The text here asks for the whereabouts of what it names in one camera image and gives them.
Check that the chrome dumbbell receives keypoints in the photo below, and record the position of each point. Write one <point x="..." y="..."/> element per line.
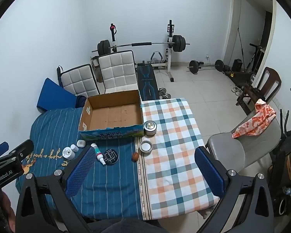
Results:
<point x="162" y="91"/>
<point x="167" y="96"/>

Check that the checked cloth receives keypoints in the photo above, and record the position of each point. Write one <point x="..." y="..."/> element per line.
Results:
<point x="174" y="155"/>

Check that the round metal tin lid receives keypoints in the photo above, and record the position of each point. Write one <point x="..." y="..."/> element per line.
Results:
<point x="145" y="147"/>

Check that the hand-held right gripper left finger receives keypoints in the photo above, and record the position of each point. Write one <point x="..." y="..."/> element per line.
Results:
<point x="81" y="172"/>

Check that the black bag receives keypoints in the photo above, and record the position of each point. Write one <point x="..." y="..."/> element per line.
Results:
<point x="237" y="65"/>

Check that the dark blue cloth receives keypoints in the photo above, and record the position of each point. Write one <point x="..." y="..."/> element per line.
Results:
<point x="80" y="101"/>

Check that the white door frame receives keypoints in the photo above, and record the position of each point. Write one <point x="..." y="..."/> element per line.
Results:
<point x="229" y="29"/>

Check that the orange patterned cloth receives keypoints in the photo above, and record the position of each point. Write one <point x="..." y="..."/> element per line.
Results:
<point x="257" y="121"/>

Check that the black round compact case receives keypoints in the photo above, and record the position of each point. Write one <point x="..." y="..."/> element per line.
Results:
<point x="111" y="157"/>

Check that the small white round case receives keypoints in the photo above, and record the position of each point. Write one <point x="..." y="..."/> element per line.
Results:
<point x="81" y="144"/>

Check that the cardboard box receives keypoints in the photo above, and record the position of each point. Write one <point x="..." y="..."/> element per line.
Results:
<point x="111" y="116"/>

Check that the blue striped blanket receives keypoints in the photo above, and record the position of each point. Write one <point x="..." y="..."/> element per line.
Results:
<point x="116" y="187"/>

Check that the white quilted floor chair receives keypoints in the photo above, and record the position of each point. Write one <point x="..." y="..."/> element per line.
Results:
<point x="117" y="71"/>
<point x="78" y="81"/>

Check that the long barbell with black plates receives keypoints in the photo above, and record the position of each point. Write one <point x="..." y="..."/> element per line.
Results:
<point x="178" y="43"/>

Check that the blue foam mat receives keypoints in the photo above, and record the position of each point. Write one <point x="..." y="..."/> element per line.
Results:
<point x="53" y="94"/>

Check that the brown walnut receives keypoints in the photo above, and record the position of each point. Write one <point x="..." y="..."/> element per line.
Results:
<point x="135" y="157"/>

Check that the pair of white shoes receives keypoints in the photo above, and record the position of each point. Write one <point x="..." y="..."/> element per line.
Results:
<point x="237" y="91"/>

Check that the grey chair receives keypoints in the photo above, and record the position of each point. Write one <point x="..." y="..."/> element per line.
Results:
<point x="228" y="148"/>

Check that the dark wooden chair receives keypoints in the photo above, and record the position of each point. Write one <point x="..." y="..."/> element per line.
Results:
<point x="269" y="80"/>

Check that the round metal tin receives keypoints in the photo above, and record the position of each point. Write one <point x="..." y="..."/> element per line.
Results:
<point x="150" y="129"/>

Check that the short barbell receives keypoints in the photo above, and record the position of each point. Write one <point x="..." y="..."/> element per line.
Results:
<point x="194" y="66"/>

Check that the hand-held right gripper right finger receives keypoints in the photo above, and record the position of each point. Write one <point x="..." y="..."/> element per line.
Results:
<point x="209" y="172"/>

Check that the small white bottle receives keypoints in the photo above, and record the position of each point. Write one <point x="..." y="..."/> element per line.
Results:
<point x="74" y="148"/>

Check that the white round jar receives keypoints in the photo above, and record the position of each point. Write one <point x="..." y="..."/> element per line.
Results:
<point x="68" y="153"/>

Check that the white spray bottle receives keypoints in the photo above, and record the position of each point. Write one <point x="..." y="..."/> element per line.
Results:
<point x="98" y="153"/>

